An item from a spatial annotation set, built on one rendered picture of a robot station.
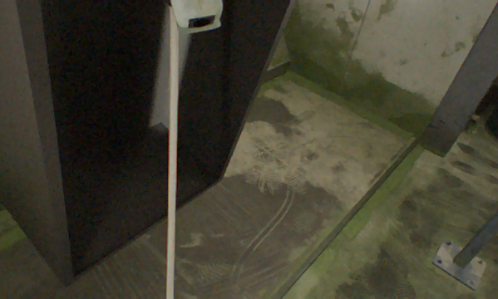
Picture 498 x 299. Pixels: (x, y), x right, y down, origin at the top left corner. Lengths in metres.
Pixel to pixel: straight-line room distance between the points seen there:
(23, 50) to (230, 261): 1.29
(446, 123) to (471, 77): 0.32
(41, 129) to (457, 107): 2.32
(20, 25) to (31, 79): 0.08
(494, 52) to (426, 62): 0.34
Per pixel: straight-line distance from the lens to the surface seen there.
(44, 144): 0.62
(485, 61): 2.46
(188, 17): 0.38
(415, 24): 2.50
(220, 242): 1.67
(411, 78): 2.58
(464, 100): 2.54
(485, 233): 1.92
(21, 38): 0.50
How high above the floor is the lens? 1.40
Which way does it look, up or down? 39 degrees down
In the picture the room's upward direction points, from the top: 9 degrees clockwise
